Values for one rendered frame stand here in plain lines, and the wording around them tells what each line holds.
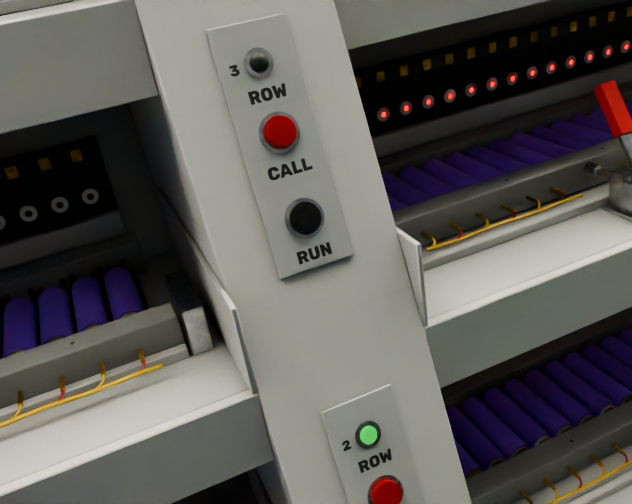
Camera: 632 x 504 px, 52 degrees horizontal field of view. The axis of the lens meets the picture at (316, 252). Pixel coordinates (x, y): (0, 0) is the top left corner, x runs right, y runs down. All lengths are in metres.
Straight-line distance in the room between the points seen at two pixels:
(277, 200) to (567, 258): 0.18
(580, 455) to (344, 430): 0.22
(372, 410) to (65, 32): 0.23
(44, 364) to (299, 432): 0.13
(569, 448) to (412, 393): 0.18
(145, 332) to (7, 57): 0.15
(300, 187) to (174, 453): 0.14
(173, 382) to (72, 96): 0.15
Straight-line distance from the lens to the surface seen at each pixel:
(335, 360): 0.33
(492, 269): 0.40
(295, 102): 0.32
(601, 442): 0.52
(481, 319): 0.37
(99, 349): 0.36
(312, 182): 0.32
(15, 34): 0.32
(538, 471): 0.49
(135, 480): 0.34
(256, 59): 0.32
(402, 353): 0.35
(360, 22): 0.36
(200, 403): 0.33
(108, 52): 0.32
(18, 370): 0.36
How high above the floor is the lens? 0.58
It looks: 8 degrees down
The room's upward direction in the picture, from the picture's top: 16 degrees counter-clockwise
